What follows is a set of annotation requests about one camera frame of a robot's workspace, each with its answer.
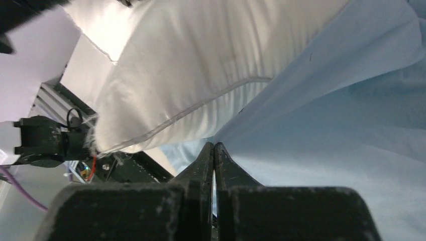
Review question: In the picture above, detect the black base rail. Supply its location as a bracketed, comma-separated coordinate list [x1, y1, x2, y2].
[93, 152, 174, 183]

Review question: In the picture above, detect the aluminium frame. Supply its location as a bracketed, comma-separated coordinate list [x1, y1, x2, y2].
[29, 83, 95, 124]

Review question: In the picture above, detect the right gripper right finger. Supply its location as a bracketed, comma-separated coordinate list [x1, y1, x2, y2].
[214, 143, 381, 240]

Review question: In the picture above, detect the white pillow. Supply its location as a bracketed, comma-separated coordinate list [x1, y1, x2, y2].
[64, 1, 347, 155]

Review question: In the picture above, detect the light blue pillowcase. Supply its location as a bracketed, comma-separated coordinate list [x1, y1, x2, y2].
[159, 0, 426, 241]

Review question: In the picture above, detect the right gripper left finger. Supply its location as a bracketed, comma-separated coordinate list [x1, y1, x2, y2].
[35, 143, 214, 240]

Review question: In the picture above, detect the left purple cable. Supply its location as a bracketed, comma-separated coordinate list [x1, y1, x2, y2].
[0, 166, 49, 213]

